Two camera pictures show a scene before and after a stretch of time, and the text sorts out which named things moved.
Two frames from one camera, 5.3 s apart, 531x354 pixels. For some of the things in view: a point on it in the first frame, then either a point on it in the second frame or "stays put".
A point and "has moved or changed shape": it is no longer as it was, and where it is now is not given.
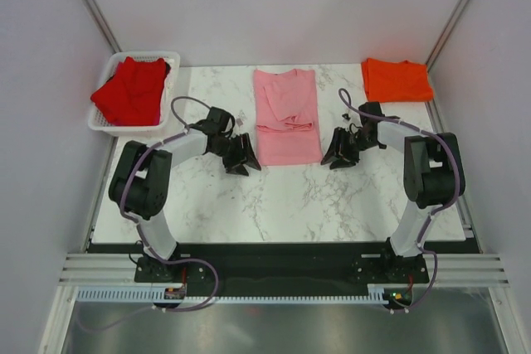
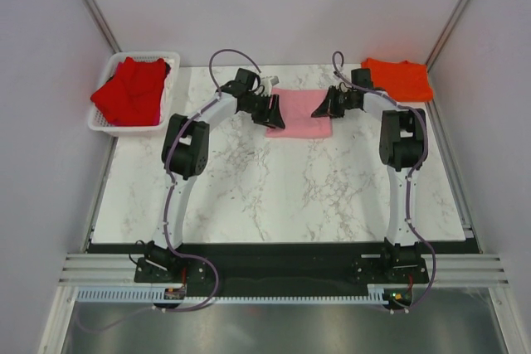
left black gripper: (234, 166) -> (274, 115)
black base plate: (281, 265) stays put
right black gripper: (346, 159) -> (328, 107)
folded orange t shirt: (388, 80) stays put
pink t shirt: (287, 117) has moved or changed shape
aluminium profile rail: (458, 269) stays put
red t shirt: (132, 96) stays put
